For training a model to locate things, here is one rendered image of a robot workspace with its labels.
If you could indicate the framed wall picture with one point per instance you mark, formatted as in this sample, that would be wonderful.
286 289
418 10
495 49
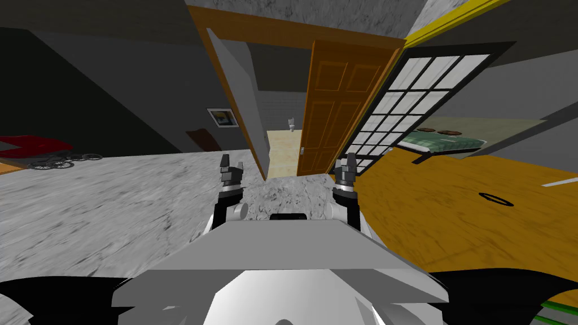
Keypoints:
223 118

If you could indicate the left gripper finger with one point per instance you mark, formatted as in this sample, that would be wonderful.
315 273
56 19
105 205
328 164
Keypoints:
225 161
240 167

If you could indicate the orange wooden door leaf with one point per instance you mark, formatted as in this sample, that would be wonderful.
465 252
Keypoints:
334 104

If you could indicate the black bicycle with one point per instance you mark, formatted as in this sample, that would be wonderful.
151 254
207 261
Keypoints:
58 161

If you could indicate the white toilet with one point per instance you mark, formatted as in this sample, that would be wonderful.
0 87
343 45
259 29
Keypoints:
291 125

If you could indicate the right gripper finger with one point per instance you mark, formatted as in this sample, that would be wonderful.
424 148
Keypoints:
351 160
338 166

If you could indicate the red sofa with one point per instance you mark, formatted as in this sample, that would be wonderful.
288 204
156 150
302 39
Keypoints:
31 145

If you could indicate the green bed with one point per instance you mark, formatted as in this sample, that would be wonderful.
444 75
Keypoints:
440 143

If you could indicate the black framed grid window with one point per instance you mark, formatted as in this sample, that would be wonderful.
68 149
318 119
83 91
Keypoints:
406 104

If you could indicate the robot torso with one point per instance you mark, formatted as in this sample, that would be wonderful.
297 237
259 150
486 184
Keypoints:
289 262

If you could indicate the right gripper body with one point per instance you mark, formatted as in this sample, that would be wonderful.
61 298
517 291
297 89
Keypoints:
346 176

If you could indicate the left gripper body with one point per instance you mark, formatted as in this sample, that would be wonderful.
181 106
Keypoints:
231 176

